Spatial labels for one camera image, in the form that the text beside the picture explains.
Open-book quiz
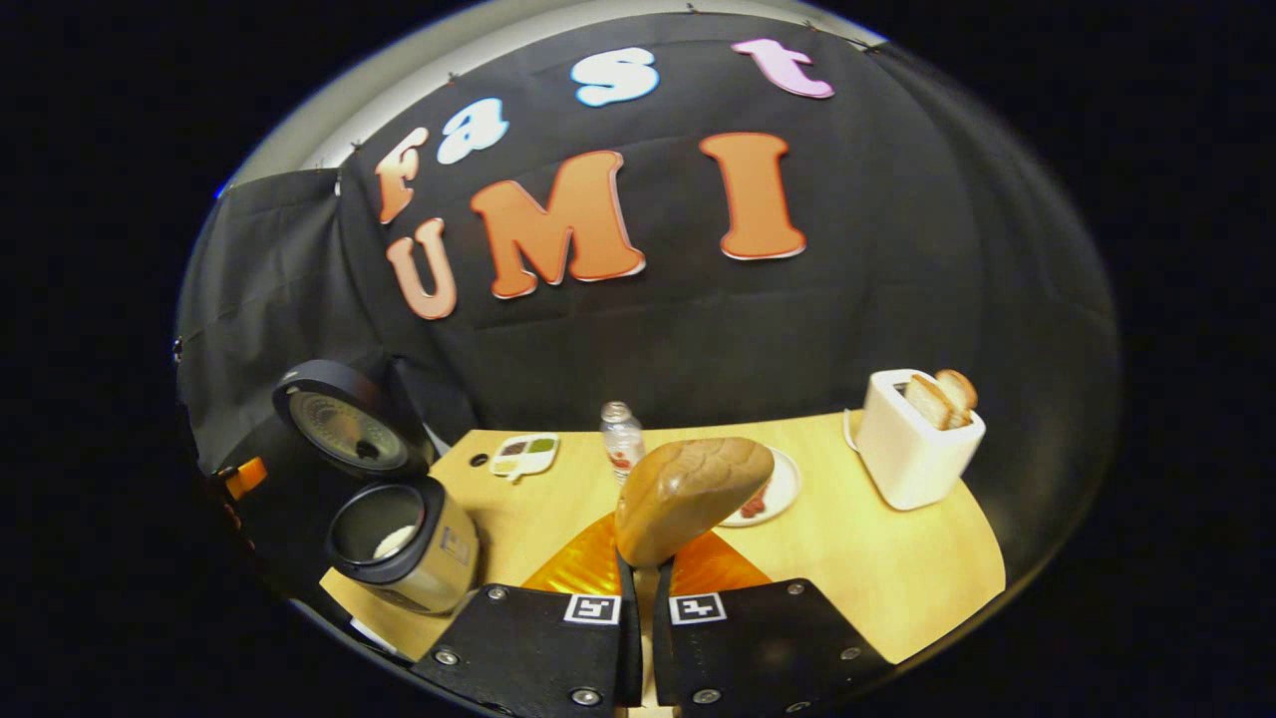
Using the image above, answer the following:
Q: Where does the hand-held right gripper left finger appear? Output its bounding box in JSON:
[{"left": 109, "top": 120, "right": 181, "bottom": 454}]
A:
[{"left": 411, "top": 511, "right": 644, "bottom": 714}]

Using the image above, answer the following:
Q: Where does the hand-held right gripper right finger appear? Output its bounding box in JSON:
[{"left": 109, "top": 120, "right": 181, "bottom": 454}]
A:
[{"left": 653, "top": 529, "right": 893, "bottom": 714}]

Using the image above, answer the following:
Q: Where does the wooden spoon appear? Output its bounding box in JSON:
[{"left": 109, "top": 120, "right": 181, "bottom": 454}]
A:
[{"left": 615, "top": 437, "right": 776, "bottom": 714}]

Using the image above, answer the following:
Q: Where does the black and gold rice cooker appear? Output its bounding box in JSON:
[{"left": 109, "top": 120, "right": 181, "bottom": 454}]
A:
[{"left": 272, "top": 359, "right": 481, "bottom": 615}]

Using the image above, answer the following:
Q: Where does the white round plate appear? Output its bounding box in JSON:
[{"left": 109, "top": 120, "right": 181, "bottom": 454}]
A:
[{"left": 720, "top": 447, "right": 801, "bottom": 529}]

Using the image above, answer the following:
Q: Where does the clear plastic drink bottle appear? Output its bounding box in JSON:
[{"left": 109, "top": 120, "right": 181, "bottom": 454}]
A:
[{"left": 600, "top": 401, "right": 646, "bottom": 485}]

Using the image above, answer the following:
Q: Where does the white divided condiment dish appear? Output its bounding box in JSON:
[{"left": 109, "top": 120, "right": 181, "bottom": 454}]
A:
[{"left": 488, "top": 433, "right": 561, "bottom": 482}]

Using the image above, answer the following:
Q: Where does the white toaster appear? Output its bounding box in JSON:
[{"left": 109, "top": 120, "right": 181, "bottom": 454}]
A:
[{"left": 854, "top": 369, "right": 987, "bottom": 512}]

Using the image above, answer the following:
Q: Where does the toast bread slice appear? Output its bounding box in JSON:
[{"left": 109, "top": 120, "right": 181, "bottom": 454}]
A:
[
  {"left": 935, "top": 369, "right": 979, "bottom": 425},
  {"left": 902, "top": 374, "right": 956, "bottom": 432}
]

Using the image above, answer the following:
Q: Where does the black backdrop cloth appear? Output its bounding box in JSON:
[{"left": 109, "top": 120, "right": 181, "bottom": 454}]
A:
[{"left": 174, "top": 10, "right": 1122, "bottom": 599}]

